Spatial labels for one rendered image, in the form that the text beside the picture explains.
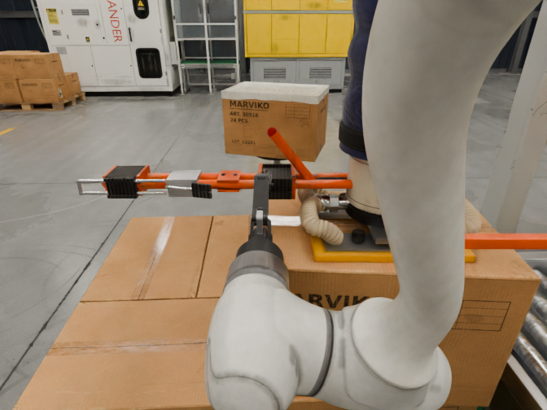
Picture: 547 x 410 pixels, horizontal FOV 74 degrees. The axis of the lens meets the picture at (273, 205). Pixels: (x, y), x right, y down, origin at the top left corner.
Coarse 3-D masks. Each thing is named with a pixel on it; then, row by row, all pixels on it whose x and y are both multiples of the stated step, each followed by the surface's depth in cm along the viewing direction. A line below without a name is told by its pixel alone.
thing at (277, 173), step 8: (264, 168) 86; (272, 168) 86; (280, 168) 86; (288, 168) 86; (272, 176) 82; (280, 176) 82; (288, 176) 82; (280, 184) 79; (288, 184) 79; (272, 192) 80; (280, 192) 80; (288, 192) 80
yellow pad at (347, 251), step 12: (312, 240) 82; (324, 240) 81; (348, 240) 80; (360, 240) 79; (372, 240) 80; (324, 252) 77; (336, 252) 77; (348, 252) 77; (360, 252) 77; (372, 252) 77; (384, 252) 77; (468, 252) 77
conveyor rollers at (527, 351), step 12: (540, 276) 136; (540, 288) 133; (540, 300) 124; (528, 312) 118; (540, 312) 122; (528, 324) 116; (540, 324) 114; (540, 336) 111; (516, 348) 108; (528, 348) 106; (528, 360) 104; (540, 360) 102; (540, 372) 100
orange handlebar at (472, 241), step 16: (160, 176) 85; (208, 176) 85; (224, 176) 83; (240, 176) 85; (320, 176) 85; (336, 176) 85; (480, 240) 59; (496, 240) 59; (512, 240) 59; (528, 240) 59; (544, 240) 59
